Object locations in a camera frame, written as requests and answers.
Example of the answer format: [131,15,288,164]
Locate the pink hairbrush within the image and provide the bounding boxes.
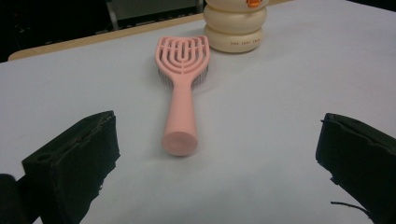
[154,35,211,157]

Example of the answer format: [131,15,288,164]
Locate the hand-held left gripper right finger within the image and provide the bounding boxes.
[315,112,396,224]

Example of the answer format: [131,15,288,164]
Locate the white table sheet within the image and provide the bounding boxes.
[0,0,396,224]

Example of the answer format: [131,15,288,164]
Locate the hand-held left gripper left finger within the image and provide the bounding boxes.
[21,110,121,224]

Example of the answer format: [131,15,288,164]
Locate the cream ribbed round container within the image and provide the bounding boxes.
[203,0,269,54]

